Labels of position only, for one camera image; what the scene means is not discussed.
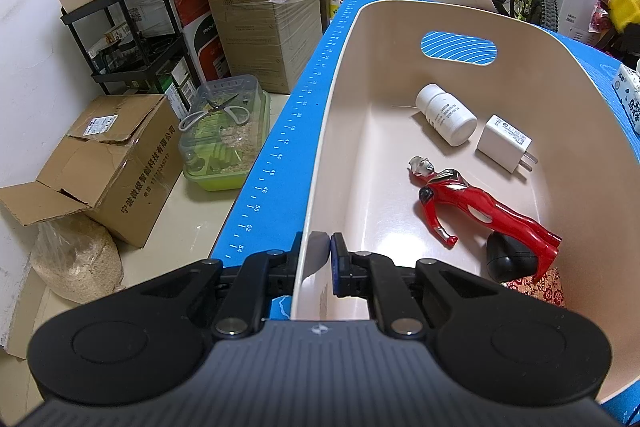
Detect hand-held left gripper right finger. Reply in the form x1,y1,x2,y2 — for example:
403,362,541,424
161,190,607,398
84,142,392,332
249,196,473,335
330,232,507,341

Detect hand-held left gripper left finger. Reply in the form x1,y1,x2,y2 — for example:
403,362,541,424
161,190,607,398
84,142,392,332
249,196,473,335
134,231,306,341

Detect beige plastic basket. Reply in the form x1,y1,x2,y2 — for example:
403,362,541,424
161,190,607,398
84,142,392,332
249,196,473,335
290,0,640,405

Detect red hero figure toy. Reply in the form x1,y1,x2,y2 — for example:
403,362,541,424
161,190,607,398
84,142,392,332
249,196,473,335
408,155,562,285

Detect black earbuds case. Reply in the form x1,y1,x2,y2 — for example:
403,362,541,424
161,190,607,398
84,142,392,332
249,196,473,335
486,232,541,282

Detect white pill bottle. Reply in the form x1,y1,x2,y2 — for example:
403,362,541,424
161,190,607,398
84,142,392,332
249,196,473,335
415,83,478,146

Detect floral patterned small box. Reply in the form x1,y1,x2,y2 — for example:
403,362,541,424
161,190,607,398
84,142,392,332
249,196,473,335
505,267,566,308

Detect white plug charger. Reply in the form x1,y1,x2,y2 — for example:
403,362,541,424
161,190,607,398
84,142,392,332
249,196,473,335
475,114,538,175

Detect blue silicone mat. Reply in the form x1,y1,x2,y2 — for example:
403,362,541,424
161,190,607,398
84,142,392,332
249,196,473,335
209,0,640,427

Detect clear green plastic cage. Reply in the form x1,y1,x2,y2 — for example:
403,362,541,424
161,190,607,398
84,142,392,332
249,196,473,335
179,74,272,192

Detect torn cardboard box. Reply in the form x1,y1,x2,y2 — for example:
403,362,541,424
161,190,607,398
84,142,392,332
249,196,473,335
0,93,183,249

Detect clear bag of grain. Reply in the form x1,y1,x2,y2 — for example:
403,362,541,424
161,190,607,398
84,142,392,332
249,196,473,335
31,217,125,304

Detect red white appliance box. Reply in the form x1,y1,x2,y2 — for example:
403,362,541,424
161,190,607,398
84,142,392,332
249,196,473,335
167,0,232,82

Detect black utility cart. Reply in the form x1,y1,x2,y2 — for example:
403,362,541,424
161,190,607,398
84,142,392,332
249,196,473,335
60,0,201,108

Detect tall printed cardboard box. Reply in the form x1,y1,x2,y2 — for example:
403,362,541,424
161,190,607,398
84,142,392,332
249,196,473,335
194,0,323,95

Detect white tissue box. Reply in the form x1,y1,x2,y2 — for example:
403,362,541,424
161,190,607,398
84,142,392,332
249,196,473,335
611,64,640,132

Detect grey handled scissors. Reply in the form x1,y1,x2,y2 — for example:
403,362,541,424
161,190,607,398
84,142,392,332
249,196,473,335
179,94,251,130

